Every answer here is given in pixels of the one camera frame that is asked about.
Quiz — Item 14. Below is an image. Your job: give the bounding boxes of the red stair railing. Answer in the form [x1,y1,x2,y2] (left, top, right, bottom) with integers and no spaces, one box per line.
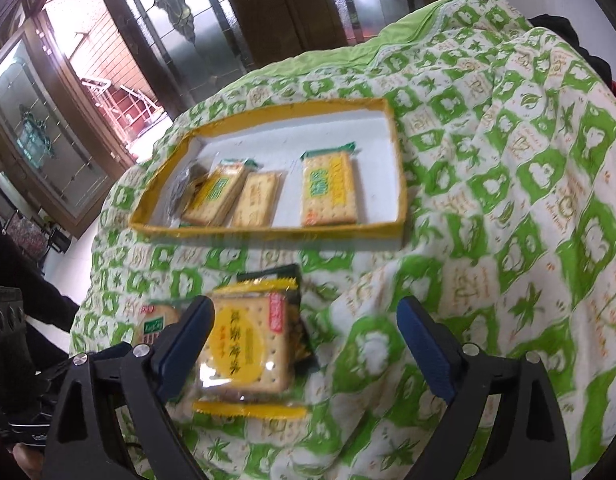
[80,76,163,143]

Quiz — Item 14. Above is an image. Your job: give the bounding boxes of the person's left forearm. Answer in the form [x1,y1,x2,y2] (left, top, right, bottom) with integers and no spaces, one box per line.
[0,227,82,333]

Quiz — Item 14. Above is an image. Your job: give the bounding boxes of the green printed blanket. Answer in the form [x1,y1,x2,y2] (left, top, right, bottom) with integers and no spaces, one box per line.
[69,0,616,480]

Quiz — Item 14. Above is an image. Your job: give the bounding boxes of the yellow cardboard box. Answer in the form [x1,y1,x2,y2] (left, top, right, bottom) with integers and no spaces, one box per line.
[129,96,409,249]

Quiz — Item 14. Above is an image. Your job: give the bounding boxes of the round cookie packet green end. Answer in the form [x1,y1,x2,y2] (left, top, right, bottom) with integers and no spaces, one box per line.
[132,299,185,347]

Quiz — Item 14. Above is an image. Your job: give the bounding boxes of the dark cloth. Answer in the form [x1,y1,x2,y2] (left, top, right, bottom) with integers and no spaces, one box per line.
[529,14,616,96]

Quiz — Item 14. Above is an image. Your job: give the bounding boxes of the dark snack packet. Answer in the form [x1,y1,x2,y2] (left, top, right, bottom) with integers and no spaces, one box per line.
[236,262,317,362]

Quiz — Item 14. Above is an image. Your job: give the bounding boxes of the open brown glass door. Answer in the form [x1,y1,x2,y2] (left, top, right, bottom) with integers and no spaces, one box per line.
[0,10,139,238]

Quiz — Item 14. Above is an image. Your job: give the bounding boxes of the cracker packet yellow ends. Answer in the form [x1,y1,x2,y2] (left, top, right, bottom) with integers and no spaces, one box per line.
[229,170,287,229]

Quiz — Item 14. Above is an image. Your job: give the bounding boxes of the cracker packet green ends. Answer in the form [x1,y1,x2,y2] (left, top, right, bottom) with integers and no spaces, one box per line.
[299,141,362,229]

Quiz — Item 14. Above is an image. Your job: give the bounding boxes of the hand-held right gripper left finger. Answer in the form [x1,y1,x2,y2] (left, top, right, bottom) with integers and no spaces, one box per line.
[42,295,217,480]

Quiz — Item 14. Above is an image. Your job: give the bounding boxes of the clear packet of dark snacks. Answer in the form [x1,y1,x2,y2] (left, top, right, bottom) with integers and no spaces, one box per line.
[164,159,205,222]

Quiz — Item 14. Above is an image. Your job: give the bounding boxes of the yellow cracker packet red label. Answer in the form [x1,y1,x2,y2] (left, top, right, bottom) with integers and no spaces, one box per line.
[192,280,309,420]

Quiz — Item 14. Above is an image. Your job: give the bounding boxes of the cracker packet green yellow label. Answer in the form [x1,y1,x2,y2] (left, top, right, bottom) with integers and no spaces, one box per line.
[179,157,262,228]

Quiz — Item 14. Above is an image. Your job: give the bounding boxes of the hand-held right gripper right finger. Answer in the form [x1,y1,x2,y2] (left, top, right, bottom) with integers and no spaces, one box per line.
[396,295,572,480]

